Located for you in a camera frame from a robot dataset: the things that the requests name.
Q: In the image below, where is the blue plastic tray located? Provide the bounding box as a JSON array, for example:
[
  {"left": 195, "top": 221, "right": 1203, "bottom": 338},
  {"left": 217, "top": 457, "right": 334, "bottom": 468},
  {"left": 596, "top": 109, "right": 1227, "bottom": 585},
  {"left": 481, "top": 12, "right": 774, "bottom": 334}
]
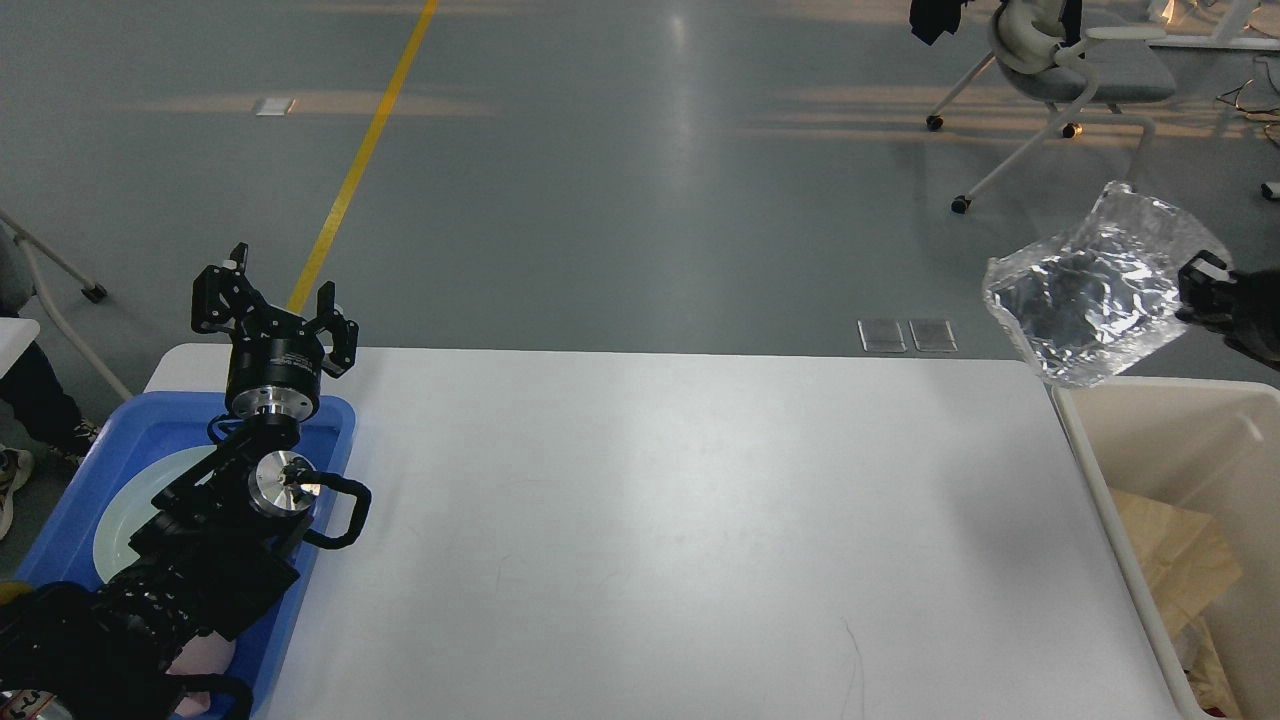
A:
[{"left": 18, "top": 391, "right": 355, "bottom": 719}]

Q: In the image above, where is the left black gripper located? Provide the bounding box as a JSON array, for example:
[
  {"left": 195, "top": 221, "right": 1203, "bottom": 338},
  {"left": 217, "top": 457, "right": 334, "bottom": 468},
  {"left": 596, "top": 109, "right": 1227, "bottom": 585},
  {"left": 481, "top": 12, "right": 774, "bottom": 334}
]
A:
[{"left": 189, "top": 243, "right": 358, "bottom": 421}]

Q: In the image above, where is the pink mug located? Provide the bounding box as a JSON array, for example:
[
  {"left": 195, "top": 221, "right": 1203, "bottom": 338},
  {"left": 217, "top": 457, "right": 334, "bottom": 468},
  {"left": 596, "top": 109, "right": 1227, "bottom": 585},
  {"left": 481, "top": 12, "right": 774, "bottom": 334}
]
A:
[{"left": 166, "top": 632, "right": 237, "bottom": 717}]

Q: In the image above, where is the white rolling chair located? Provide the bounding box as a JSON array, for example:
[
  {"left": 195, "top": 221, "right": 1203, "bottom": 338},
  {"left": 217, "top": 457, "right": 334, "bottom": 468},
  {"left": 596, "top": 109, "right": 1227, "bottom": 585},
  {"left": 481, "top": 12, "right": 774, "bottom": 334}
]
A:
[{"left": 925, "top": 1, "right": 1176, "bottom": 215}]

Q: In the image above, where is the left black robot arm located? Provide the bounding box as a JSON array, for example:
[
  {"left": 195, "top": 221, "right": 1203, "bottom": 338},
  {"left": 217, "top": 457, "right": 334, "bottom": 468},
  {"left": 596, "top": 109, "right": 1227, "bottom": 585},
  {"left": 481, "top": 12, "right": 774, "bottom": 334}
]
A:
[{"left": 3, "top": 243, "right": 372, "bottom": 719}]

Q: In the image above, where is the green plate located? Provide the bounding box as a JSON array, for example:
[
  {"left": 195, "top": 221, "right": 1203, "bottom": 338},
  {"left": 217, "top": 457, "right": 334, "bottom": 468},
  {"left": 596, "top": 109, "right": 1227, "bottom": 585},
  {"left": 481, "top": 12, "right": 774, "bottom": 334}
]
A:
[{"left": 91, "top": 445, "right": 215, "bottom": 582}]

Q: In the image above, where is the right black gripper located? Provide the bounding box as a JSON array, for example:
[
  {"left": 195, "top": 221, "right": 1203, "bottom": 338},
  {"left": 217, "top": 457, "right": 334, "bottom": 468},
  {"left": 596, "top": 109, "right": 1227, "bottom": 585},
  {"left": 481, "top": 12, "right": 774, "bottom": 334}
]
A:
[{"left": 1175, "top": 250, "right": 1279, "bottom": 372}]

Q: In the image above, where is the left rolling chair leg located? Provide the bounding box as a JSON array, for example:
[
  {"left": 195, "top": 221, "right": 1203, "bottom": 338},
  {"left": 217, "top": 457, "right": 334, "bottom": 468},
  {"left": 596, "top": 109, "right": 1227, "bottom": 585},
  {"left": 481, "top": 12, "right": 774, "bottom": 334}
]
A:
[{"left": 1, "top": 210, "right": 134, "bottom": 402}]

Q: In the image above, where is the beige plastic bin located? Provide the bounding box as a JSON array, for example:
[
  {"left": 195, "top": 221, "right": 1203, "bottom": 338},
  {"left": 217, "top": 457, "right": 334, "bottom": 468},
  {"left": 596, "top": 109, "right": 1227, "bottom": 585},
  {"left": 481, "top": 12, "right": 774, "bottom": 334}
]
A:
[{"left": 1051, "top": 377, "right": 1279, "bottom": 719}]

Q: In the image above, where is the black garment on chair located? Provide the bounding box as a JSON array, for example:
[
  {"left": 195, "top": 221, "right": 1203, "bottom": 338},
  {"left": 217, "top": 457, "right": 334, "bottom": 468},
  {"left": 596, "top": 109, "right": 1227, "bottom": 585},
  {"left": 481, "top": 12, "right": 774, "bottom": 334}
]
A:
[{"left": 908, "top": 0, "right": 969, "bottom": 46}]

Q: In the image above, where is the foil tray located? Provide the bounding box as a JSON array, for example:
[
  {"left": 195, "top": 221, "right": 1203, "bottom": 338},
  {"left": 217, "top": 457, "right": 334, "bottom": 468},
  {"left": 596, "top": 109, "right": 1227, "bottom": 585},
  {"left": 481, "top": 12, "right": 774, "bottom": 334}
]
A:
[{"left": 983, "top": 181, "right": 1234, "bottom": 388}]

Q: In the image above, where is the blue mug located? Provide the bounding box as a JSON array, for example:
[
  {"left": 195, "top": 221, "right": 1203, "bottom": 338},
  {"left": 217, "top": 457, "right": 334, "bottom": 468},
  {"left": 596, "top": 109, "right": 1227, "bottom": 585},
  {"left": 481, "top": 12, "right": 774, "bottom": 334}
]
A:
[{"left": 0, "top": 582, "right": 35, "bottom": 607}]

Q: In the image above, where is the brown paper bag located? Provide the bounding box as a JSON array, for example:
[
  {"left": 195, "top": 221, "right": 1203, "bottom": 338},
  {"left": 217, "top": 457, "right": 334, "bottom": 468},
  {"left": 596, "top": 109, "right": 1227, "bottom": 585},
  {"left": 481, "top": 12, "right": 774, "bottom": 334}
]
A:
[{"left": 1110, "top": 488, "right": 1243, "bottom": 717}]

